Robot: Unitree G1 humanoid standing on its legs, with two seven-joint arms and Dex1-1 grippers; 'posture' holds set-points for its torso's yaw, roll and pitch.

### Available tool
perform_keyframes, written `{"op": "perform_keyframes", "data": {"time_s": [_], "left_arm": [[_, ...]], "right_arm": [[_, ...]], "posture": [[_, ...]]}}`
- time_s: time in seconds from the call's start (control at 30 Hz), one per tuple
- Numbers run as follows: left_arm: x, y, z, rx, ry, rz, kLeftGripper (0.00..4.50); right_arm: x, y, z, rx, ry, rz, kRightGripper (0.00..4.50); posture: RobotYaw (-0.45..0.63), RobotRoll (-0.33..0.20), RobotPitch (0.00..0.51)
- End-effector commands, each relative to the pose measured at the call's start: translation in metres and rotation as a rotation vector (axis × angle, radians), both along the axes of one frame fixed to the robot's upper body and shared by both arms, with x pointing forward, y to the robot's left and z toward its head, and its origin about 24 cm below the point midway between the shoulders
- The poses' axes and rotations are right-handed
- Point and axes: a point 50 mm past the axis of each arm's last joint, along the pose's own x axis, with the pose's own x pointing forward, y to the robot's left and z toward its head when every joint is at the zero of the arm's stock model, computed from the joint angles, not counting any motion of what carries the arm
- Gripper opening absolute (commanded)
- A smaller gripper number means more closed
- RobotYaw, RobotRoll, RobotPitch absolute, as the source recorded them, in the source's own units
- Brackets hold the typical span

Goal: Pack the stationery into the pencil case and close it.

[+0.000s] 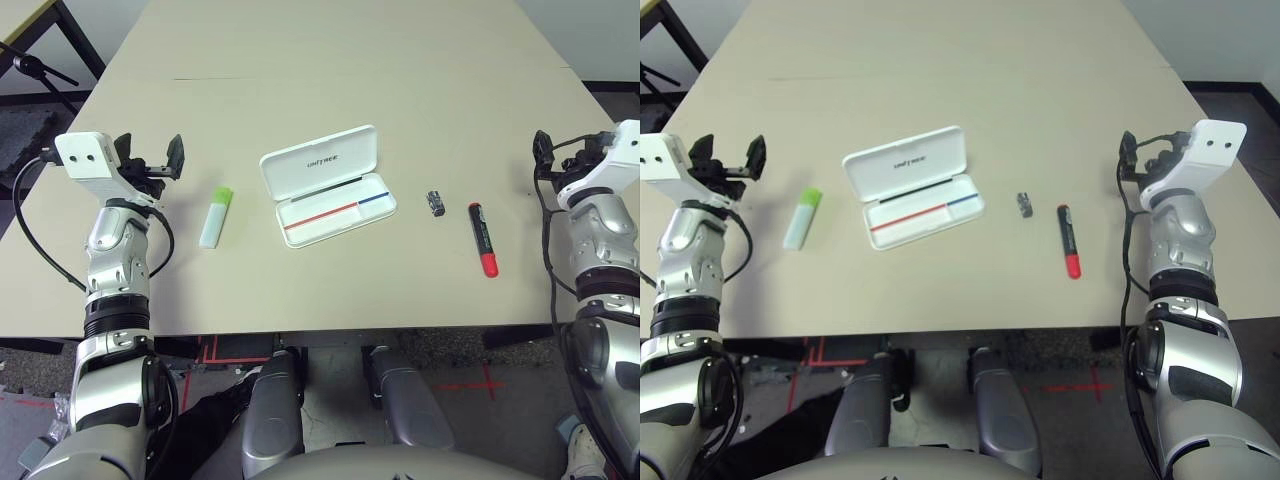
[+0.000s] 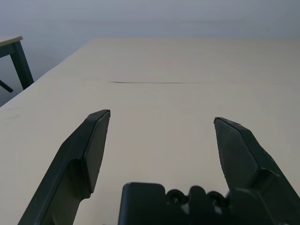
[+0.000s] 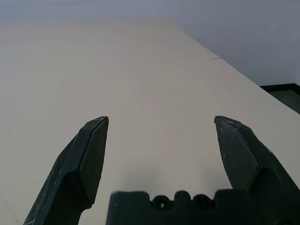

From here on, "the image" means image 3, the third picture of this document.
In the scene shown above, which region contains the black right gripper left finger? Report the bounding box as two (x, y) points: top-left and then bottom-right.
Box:
(22, 116), (110, 225)

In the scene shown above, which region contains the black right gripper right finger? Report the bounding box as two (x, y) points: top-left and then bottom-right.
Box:
(214, 115), (300, 225)

